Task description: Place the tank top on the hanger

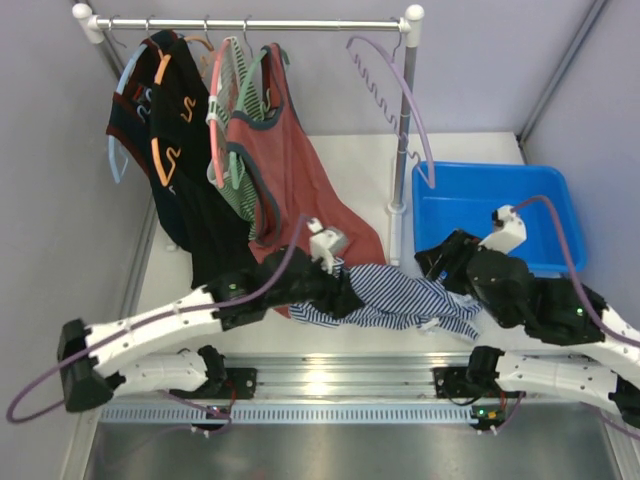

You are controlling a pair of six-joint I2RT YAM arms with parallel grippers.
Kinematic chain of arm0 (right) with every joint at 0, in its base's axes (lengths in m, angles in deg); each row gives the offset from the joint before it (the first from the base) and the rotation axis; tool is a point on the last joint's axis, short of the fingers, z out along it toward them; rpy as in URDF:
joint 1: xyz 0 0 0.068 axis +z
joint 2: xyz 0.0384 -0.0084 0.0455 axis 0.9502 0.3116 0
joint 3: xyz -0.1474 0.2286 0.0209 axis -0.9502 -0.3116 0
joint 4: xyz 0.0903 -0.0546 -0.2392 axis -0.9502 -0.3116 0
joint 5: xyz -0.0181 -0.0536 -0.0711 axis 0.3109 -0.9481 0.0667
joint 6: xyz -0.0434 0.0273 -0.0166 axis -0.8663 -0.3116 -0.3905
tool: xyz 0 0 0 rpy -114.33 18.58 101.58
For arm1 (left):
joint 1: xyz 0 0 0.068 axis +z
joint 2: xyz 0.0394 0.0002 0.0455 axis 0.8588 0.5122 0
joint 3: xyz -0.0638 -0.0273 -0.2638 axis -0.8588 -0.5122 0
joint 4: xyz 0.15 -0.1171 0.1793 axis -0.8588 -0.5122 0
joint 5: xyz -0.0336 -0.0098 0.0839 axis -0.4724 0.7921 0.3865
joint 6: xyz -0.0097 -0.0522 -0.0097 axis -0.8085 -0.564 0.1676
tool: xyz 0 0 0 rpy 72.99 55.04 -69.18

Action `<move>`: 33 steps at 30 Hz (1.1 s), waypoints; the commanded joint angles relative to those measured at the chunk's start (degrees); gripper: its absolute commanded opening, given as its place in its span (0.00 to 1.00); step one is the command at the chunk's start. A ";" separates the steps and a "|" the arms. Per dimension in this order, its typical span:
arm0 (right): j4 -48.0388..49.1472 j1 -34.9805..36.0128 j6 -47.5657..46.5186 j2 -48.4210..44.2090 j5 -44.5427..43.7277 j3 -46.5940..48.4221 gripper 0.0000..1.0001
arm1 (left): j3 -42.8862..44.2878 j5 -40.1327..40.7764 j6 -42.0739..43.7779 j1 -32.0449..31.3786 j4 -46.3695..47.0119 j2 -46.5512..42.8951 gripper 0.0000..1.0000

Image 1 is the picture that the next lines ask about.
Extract metal clothes rack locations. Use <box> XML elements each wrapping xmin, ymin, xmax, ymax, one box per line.
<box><xmin>72</xmin><ymin>1</ymin><xmax>431</xmax><ymax>266</ymax></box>

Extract red tank top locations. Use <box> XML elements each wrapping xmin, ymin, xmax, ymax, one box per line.
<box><xmin>225</xmin><ymin>42</ymin><xmax>389</xmax><ymax>321</ymax></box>

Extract purple plastic hanger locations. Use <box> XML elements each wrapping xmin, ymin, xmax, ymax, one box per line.
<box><xmin>345</xmin><ymin>17</ymin><xmax>435</xmax><ymax>190</ymax></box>

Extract pink hanger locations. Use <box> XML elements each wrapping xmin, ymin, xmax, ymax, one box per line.
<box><xmin>206</xmin><ymin>38</ymin><xmax>230</xmax><ymax>188</ymax></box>

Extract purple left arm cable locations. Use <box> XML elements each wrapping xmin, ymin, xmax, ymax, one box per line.
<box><xmin>5</xmin><ymin>214</ymin><xmax>314</xmax><ymax>425</ymax></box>

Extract blue white striped tank top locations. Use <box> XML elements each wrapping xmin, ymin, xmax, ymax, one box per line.
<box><xmin>289</xmin><ymin>259</ymin><xmax>482</xmax><ymax>343</ymax></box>

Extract green striped tank top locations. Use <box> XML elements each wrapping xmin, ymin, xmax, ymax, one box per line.
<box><xmin>207</xmin><ymin>36</ymin><xmax>261</xmax><ymax>241</ymax></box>

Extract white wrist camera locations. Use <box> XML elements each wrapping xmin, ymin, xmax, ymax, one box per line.
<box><xmin>479</xmin><ymin>205</ymin><xmax>527</xmax><ymax>254</ymax></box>
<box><xmin>307</xmin><ymin>218</ymin><xmax>348</xmax><ymax>273</ymax></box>

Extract green hanger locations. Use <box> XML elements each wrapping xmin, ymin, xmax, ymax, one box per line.
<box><xmin>227</xmin><ymin>14</ymin><xmax>291</xmax><ymax>189</ymax></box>

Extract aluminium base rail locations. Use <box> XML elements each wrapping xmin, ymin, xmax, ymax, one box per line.
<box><xmin>98</xmin><ymin>353</ymin><xmax>478</xmax><ymax>426</ymax></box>

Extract light blue hanger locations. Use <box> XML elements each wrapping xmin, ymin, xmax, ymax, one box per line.
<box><xmin>106</xmin><ymin>41</ymin><xmax>148</xmax><ymax>184</ymax></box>

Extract orange hanger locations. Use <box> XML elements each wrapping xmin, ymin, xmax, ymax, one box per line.
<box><xmin>150</xmin><ymin>35</ymin><xmax>215</xmax><ymax>190</ymax></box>

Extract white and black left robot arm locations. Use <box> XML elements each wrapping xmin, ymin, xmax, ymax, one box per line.
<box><xmin>58</xmin><ymin>248</ymin><xmax>364</xmax><ymax>413</ymax></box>

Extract black maroon trimmed tank top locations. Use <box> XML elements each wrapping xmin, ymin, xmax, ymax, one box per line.
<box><xmin>106</xmin><ymin>30</ymin><xmax>179</xmax><ymax>184</ymax></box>

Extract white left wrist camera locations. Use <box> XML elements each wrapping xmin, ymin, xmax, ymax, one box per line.
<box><xmin>307</xmin><ymin>218</ymin><xmax>348</xmax><ymax>273</ymax></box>

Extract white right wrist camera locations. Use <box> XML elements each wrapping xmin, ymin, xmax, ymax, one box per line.
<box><xmin>479</xmin><ymin>205</ymin><xmax>527</xmax><ymax>254</ymax></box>

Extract blue plastic bin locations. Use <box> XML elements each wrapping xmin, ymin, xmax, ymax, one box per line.
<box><xmin>411</xmin><ymin>160</ymin><xmax>588</xmax><ymax>280</ymax></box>

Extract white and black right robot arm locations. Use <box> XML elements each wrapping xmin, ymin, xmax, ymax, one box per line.
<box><xmin>415</xmin><ymin>230</ymin><xmax>639</xmax><ymax>427</ymax></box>

